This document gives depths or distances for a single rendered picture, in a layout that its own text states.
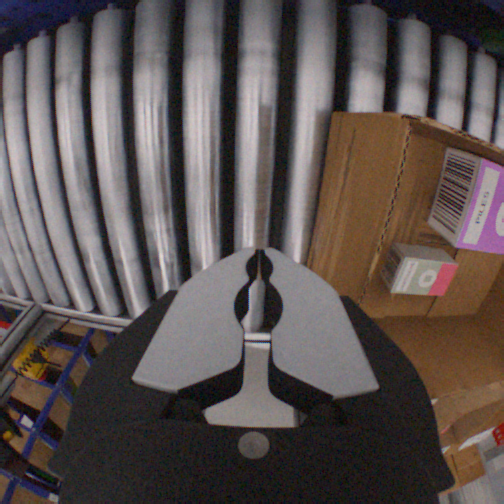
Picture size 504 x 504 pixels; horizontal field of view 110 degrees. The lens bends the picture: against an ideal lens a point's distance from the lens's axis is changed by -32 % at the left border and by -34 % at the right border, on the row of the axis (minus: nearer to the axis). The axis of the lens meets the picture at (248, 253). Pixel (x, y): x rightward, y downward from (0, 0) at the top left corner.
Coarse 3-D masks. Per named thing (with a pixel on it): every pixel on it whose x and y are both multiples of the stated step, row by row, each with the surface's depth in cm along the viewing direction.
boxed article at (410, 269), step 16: (400, 256) 29; (416, 256) 29; (432, 256) 29; (448, 256) 30; (384, 272) 33; (400, 272) 29; (416, 272) 29; (432, 272) 29; (448, 272) 29; (400, 288) 30; (416, 288) 30; (432, 288) 30
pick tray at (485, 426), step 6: (498, 414) 65; (486, 420) 54; (492, 420) 65; (498, 420) 64; (480, 426) 56; (486, 426) 64; (492, 426) 63; (474, 432) 64; (480, 432) 63; (468, 438) 63
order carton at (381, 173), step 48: (336, 144) 24; (384, 144) 14; (432, 144) 25; (480, 144) 11; (336, 192) 24; (384, 192) 14; (432, 192) 28; (336, 240) 23; (384, 240) 14; (432, 240) 32; (336, 288) 22; (384, 288) 35; (480, 288) 35; (432, 336) 34; (480, 336) 33; (432, 384) 27; (480, 384) 25
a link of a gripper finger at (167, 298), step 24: (144, 312) 8; (120, 336) 7; (144, 336) 7; (96, 360) 6; (120, 360) 6; (96, 384) 5; (120, 384) 5; (72, 408) 5; (96, 408) 5; (120, 408) 5; (144, 408) 5; (168, 408) 5; (72, 432) 4; (96, 432) 4; (72, 456) 4
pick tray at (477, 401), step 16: (496, 384) 49; (448, 400) 52; (464, 400) 48; (480, 400) 47; (496, 400) 44; (448, 416) 50; (464, 416) 64; (480, 416) 56; (448, 432) 68; (464, 432) 61
